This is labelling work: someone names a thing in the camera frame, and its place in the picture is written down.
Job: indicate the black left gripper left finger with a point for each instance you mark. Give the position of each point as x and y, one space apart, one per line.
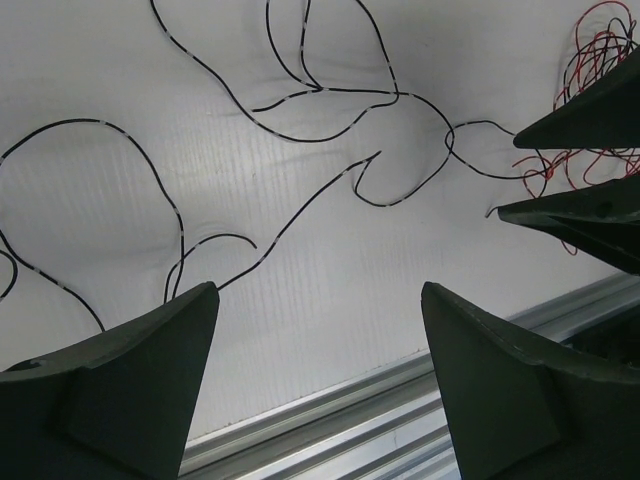
118 405

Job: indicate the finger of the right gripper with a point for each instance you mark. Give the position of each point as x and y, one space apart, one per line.
602 221

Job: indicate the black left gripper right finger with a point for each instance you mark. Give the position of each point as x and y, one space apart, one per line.
521 406

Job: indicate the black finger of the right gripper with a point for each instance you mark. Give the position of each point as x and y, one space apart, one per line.
604 116

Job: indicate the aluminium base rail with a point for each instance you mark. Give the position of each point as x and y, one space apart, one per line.
383 424

